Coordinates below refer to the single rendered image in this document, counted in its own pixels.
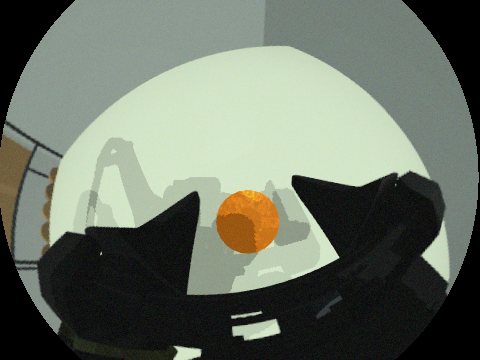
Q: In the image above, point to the orange knob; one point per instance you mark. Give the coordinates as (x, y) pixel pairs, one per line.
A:
(247, 221)

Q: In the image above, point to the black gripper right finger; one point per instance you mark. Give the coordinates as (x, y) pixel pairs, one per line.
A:
(339, 209)

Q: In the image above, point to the black round pedestal with silver shaft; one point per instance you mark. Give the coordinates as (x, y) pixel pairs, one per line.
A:
(321, 306)

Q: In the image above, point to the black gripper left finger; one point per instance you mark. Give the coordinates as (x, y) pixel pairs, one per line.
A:
(164, 245)

